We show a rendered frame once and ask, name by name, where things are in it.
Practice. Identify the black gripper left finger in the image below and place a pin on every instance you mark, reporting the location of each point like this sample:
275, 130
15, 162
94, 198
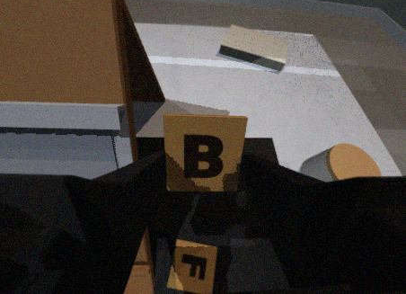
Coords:
106, 216

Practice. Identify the tan flat rectangular board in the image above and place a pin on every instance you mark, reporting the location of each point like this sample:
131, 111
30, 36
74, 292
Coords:
255, 47

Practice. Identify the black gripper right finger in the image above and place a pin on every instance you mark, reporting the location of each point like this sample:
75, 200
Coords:
309, 220

